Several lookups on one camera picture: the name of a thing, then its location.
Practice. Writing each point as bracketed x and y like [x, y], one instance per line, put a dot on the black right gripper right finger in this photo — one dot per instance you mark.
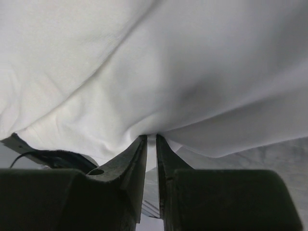
[167, 163]

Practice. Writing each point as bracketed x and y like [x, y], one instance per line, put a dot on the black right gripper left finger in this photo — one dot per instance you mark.
[126, 173]

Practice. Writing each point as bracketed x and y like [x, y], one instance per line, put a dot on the white t shirt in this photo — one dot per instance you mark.
[213, 77]

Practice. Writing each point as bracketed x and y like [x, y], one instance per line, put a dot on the aluminium rail frame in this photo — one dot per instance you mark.
[150, 210]

